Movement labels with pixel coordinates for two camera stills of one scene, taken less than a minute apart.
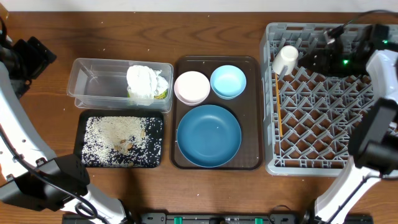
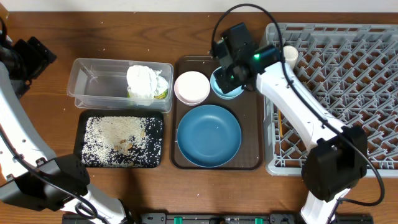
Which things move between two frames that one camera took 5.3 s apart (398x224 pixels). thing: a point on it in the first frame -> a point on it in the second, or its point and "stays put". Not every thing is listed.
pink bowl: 191,88 stays put
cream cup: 288,56 stays put
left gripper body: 23,62 stays put
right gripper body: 341,61 -> 227,80
